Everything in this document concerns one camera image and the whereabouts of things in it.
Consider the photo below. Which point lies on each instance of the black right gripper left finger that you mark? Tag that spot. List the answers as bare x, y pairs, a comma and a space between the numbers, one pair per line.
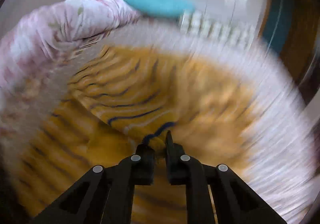
103, 195

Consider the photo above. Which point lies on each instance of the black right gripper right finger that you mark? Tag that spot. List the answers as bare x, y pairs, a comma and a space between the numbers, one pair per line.
215, 194

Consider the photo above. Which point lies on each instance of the yellow striped knit sweater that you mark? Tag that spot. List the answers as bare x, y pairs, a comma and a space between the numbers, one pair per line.
126, 96

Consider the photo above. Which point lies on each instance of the beige dotted quilted bedspread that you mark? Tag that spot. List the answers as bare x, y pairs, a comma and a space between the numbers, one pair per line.
281, 161

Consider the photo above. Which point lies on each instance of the pink floral duvet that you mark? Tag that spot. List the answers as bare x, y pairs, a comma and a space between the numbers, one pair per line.
49, 33

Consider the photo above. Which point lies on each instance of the olive shell-pattern bolster pillow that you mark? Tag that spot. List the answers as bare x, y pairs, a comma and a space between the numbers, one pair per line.
239, 35

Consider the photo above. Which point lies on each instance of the brown wooden door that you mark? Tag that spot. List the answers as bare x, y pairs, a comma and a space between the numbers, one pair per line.
290, 30

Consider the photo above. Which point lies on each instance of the turquoise pillow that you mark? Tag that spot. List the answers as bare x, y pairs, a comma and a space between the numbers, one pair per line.
169, 9

